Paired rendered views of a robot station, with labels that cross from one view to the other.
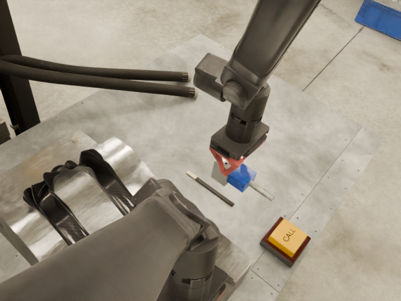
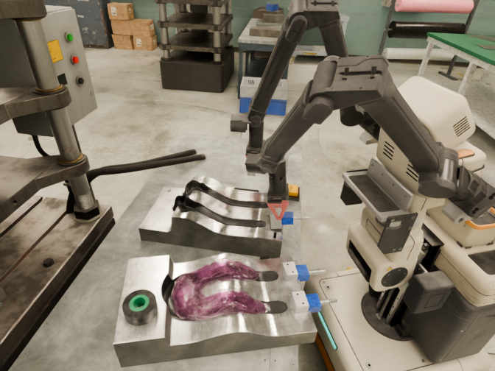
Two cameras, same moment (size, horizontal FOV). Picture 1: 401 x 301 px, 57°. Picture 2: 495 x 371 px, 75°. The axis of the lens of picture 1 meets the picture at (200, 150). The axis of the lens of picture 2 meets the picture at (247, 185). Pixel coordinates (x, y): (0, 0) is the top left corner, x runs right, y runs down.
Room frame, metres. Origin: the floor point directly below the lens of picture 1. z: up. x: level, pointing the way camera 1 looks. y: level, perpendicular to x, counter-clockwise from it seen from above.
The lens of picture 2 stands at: (-0.55, 0.43, 1.64)
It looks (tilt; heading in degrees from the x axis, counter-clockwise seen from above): 35 degrees down; 335
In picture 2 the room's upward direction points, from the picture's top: 3 degrees clockwise
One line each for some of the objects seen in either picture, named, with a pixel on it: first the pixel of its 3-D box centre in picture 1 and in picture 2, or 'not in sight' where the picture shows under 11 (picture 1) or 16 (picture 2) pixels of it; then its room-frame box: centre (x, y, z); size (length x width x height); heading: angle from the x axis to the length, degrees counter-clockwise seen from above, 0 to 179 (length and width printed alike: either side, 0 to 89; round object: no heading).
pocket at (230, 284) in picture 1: (215, 288); not in sight; (0.26, -0.07, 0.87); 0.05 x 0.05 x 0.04; 58
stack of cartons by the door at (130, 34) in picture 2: not in sight; (132, 26); (7.10, -0.31, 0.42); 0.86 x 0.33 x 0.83; 61
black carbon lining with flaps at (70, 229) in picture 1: (107, 222); (219, 203); (0.32, 0.14, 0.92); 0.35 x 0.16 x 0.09; 58
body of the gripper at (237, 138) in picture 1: (243, 125); (255, 140); (0.48, -0.07, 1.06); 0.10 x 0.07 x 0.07; 148
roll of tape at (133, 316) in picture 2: not in sight; (140, 307); (-0.01, 0.46, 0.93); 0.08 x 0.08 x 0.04
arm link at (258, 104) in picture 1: (246, 97); (254, 125); (0.49, -0.06, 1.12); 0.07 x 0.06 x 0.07; 61
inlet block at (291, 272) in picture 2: not in sight; (303, 272); (-0.02, -0.02, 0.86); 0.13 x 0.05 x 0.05; 76
